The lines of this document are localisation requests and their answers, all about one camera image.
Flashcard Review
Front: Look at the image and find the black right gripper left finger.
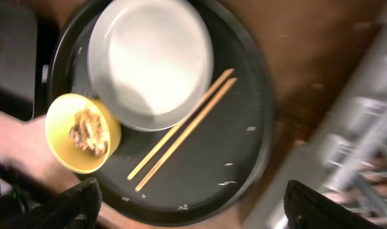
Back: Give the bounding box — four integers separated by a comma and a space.
0, 177, 102, 229

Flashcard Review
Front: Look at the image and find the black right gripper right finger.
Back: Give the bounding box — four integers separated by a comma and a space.
283, 179, 387, 229

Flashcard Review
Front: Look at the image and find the yellow bowl with food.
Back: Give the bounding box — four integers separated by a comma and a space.
45, 94, 121, 174

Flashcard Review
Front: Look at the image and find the grey dishwasher rack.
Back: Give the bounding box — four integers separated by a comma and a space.
243, 22, 387, 228

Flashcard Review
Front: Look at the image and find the round black tray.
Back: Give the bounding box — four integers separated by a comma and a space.
46, 0, 275, 227

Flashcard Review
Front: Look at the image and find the wooden chopstick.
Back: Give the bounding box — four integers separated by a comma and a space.
135, 78, 238, 192
127, 68, 234, 181

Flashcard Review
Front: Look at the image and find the white plate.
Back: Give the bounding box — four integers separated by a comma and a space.
87, 0, 214, 132

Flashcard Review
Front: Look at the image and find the rectangular black tray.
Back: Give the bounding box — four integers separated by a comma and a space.
0, 0, 59, 121

